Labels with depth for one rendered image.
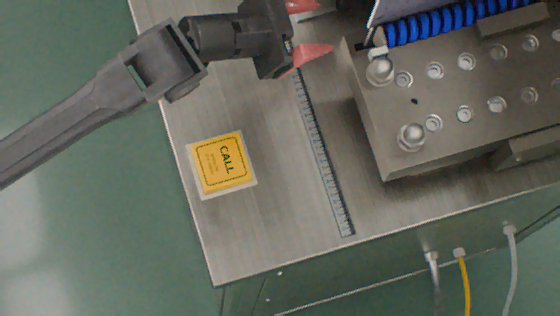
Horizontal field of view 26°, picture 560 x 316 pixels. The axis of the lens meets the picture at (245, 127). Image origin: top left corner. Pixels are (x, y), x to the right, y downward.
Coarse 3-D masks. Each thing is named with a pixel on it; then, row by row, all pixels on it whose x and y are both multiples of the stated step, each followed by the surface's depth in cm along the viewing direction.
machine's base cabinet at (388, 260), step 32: (544, 192) 174; (192, 224) 236; (448, 224) 178; (480, 224) 192; (544, 224) 221; (352, 256) 181; (384, 256) 195; (416, 256) 211; (448, 256) 229; (224, 288) 195; (256, 288) 181; (288, 288) 197; (320, 288) 214; (352, 288) 233
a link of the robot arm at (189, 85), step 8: (160, 24) 139; (168, 24) 139; (176, 24) 140; (144, 32) 137; (176, 32) 139; (136, 40) 137; (176, 40) 140; (184, 40) 140; (184, 48) 140; (192, 56) 139; (192, 64) 140; (200, 64) 140; (200, 72) 139; (192, 80) 138; (176, 88) 137; (184, 88) 137; (192, 88) 138; (168, 96) 138; (176, 96) 137
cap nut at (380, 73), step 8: (376, 64) 154; (384, 64) 153; (392, 64) 154; (368, 72) 157; (376, 72) 154; (384, 72) 153; (392, 72) 156; (368, 80) 157; (376, 80) 155; (384, 80) 155
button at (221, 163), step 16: (208, 144) 165; (224, 144) 165; (240, 144) 165; (208, 160) 164; (224, 160) 164; (240, 160) 165; (208, 176) 164; (224, 176) 164; (240, 176) 164; (208, 192) 164
